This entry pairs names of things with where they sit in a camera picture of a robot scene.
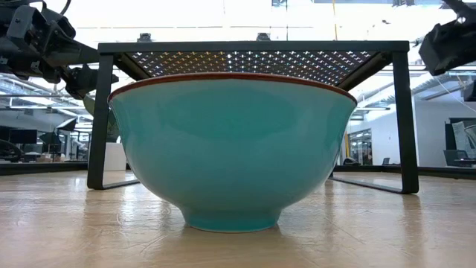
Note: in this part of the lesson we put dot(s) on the black aluminium frame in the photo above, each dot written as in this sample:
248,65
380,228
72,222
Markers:
37,168

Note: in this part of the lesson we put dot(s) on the teal patterned ceramic bowl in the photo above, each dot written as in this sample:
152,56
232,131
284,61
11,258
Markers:
230,149

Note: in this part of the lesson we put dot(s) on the black monitor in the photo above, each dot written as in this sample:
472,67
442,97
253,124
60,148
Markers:
23,136

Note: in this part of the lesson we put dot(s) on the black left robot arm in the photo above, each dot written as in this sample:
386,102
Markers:
15,59

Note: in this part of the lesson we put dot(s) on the black perforated metal rack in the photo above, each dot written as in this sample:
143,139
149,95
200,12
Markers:
253,46

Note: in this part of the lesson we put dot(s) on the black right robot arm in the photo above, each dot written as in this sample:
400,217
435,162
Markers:
465,7

